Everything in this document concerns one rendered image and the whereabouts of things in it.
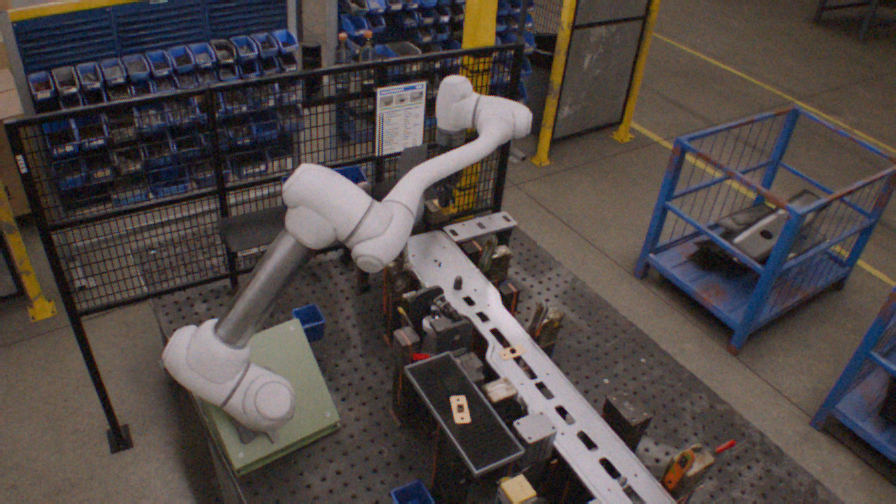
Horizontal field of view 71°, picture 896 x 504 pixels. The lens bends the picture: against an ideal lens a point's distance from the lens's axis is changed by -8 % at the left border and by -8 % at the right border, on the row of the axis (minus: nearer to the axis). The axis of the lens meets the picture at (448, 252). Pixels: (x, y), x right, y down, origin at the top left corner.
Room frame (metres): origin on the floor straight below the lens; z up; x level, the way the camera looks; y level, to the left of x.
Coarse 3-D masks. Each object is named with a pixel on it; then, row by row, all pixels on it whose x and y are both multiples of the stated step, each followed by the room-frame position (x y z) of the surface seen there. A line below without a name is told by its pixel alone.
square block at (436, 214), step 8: (432, 200) 2.19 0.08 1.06; (424, 208) 2.16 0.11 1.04; (432, 208) 2.13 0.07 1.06; (424, 216) 2.15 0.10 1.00; (432, 216) 2.11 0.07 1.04; (440, 216) 2.13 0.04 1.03; (448, 216) 2.15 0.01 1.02; (432, 224) 2.12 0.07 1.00; (440, 224) 2.14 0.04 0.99; (424, 232) 2.15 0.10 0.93
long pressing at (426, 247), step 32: (416, 256) 1.90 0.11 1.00; (448, 256) 1.92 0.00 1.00; (448, 288) 1.74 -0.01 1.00; (480, 288) 1.76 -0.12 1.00; (512, 320) 1.62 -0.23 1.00; (544, 384) 1.35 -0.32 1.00; (576, 416) 1.24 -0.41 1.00; (576, 448) 1.13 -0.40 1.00; (608, 448) 1.13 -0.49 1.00; (608, 480) 1.03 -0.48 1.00; (640, 480) 1.04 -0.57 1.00
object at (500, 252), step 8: (496, 248) 1.94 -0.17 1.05; (504, 248) 1.94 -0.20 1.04; (496, 256) 1.89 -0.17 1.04; (504, 256) 1.91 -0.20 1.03; (496, 264) 1.89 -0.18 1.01; (504, 264) 1.92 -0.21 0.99; (488, 272) 1.89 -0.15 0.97; (496, 272) 1.90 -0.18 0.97; (504, 272) 1.92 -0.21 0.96; (488, 280) 1.88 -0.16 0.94; (496, 280) 1.90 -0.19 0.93; (504, 280) 1.92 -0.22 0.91; (496, 288) 1.91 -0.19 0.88; (480, 312) 1.91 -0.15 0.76
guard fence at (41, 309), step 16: (0, 192) 2.36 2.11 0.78; (0, 208) 2.35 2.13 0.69; (16, 224) 2.41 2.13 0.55; (0, 240) 2.33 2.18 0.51; (16, 240) 2.36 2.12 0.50; (0, 256) 2.32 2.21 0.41; (16, 256) 2.34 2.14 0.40; (0, 272) 2.31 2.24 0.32; (16, 272) 2.34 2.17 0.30; (32, 272) 2.37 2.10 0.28; (0, 288) 2.29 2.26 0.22; (16, 288) 2.33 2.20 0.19; (32, 288) 2.36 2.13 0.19; (48, 304) 2.43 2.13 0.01; (32, 320) 2.30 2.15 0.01
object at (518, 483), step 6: (510, 480) 0.90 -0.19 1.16; (516, 480) 0.90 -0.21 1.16; (522, 480) 0.90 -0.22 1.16; (504, 486) 0.88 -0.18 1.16; (510, 486) 0.88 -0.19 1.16; (516, 486) 0.88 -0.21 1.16; (522, 486) 0.88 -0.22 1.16; (528, 486) 0.89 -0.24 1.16; (510, 492) 0.87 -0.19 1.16; (516, 492) 0.87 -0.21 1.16; (522, 492) 0.87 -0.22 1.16; (528, 492) 0.87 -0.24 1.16; (534, 492) 0.87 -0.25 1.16; (510, 498) 0.85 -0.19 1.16; (516, 498) 0.85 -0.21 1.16; (522, 498) 0.85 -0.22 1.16; (528, 498) 0.86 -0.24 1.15
